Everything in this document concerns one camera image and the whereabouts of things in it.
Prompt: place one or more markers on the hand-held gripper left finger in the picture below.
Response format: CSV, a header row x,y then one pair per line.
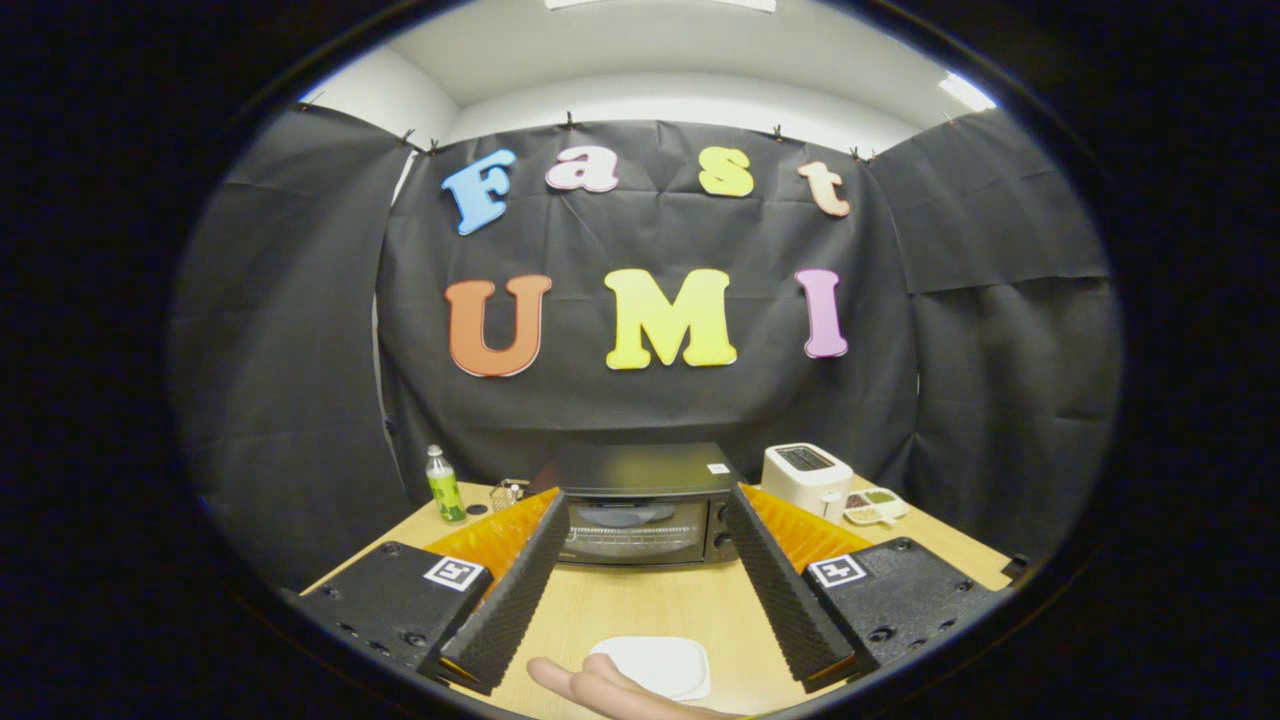
x,y
520,590

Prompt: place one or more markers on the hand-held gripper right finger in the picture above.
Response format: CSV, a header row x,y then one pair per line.
x,y
775,590

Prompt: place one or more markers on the black toaster oven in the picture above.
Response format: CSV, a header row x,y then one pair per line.
x,y
640,470

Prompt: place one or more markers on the white toaster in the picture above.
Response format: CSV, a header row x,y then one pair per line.
x,y
800,485

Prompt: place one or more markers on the green label plastic bottle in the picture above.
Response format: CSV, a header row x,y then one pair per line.
x,y
446,495

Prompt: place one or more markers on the white divided snack dish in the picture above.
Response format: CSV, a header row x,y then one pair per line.
x,y
875,505

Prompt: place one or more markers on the white square plate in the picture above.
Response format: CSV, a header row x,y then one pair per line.
x,y
665,665

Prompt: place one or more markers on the narrow ceiling light panel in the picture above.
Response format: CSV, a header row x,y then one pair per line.
x,y
967,92

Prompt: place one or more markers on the wide ceiling light panel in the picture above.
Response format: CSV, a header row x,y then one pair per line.
x,y
660,4

